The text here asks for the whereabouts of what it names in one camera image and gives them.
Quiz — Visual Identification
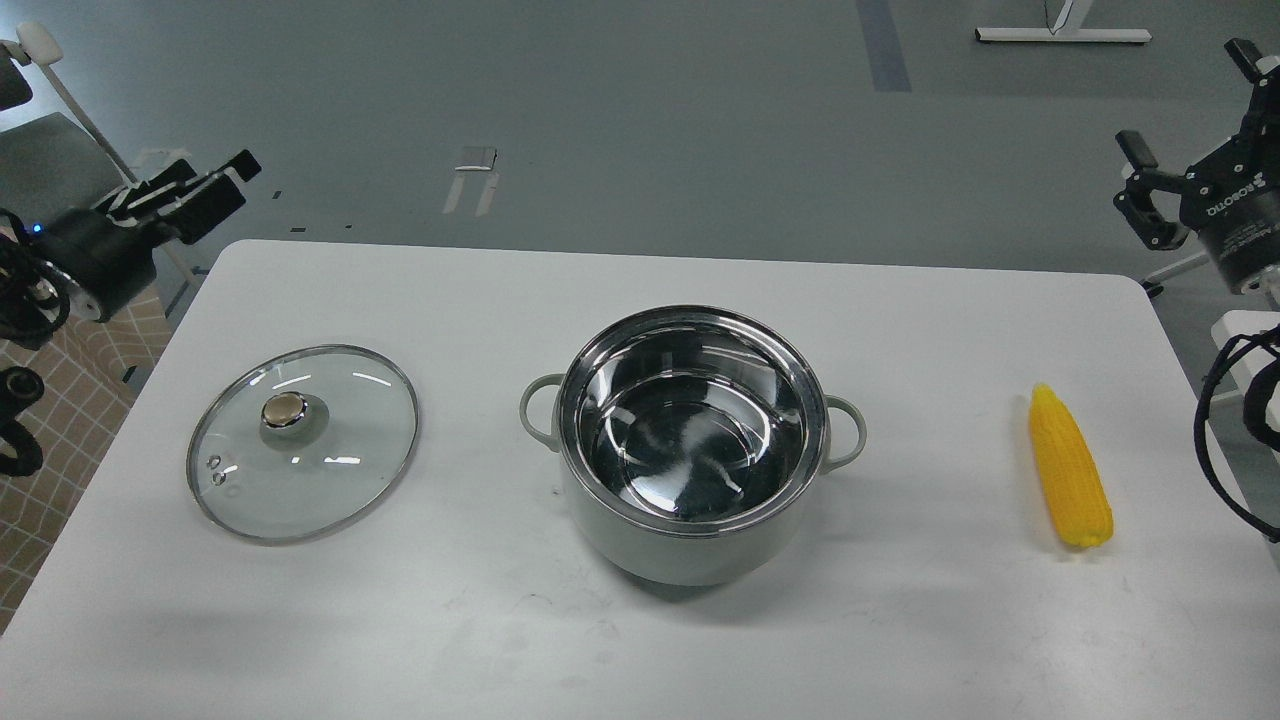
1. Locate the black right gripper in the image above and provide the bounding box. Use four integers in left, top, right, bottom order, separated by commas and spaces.
1114, 38, 1279, 295

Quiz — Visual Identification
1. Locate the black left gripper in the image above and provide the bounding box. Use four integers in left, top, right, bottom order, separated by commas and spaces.
38, 150, 262, 323

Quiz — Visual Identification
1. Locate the glass pot lid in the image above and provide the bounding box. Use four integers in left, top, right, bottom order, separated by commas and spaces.
186, 345, 422, 546

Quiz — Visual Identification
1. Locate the yellow corn cob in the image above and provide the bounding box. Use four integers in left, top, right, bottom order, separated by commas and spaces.
1028, 383, 1114, 550

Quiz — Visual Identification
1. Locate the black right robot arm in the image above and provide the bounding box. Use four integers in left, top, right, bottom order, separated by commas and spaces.
1112, 37, 1279, 544

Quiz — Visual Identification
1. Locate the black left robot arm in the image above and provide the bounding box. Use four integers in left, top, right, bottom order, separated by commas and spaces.
1, 149, 261, 351

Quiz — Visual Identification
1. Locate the grey steel cooking pot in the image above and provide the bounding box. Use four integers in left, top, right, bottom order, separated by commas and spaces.
517, 304, 869, 587

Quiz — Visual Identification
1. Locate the grey office chair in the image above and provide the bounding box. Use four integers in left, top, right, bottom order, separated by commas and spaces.
3, 20, 140, 222

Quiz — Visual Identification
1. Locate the beige checkered cloth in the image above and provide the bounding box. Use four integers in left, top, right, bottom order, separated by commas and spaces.
1, 286, 172, 628

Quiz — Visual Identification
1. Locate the white table leg base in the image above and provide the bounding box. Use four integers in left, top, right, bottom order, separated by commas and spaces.
973, 1, 1153, 45

